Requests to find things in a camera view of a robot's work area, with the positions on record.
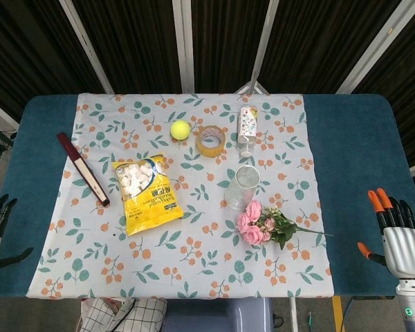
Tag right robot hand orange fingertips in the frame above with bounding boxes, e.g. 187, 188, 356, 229
357, 187, 415, 280

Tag pink rose bouquet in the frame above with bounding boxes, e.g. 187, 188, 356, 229
236, 199, 334, 250

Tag clear glass jar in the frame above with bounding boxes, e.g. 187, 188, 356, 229
223, 165, 261, 212

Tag teal blue table cover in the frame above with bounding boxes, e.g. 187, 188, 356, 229
0, 93, 415, 300

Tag white table leg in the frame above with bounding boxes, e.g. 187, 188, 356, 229
289, 297, 299, 332

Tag white black checkered bag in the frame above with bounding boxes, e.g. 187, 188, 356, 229
80, 297, 168, 332

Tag yellow marshmallow bag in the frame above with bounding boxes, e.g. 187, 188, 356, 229
111, 153, 185, 237

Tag floral leaf and berry tablecloth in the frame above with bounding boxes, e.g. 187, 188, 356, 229
26, 92, 334, 300

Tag grey-blue plastic stool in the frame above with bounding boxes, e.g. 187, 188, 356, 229
163, 297, 275, 332

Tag clear bottle with printed label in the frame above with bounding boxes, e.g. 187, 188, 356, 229
236, 105, 258, 157

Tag yellow-green tennis ball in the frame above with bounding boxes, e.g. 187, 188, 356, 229
169, 119, 192, 140

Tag clear brown packing tape roll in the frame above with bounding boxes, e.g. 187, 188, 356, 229
196, 124, 227, 157

